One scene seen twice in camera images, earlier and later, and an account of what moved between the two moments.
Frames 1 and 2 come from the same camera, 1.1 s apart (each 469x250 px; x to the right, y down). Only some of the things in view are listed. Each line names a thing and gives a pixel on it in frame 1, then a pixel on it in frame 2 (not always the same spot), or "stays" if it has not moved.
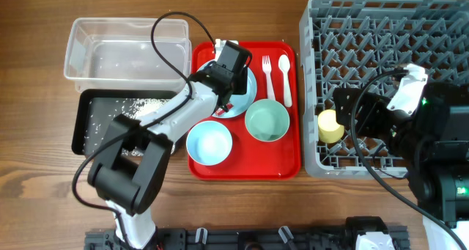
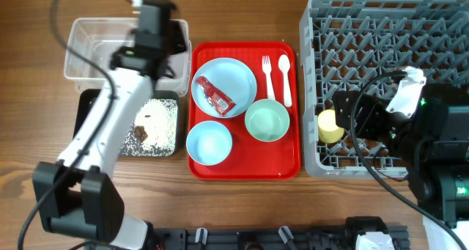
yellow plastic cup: x=329 y=130 stays
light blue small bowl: x=209 y=143 stays
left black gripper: x=241 y=85 → x=180 y=35
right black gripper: x=340 y=98 stays
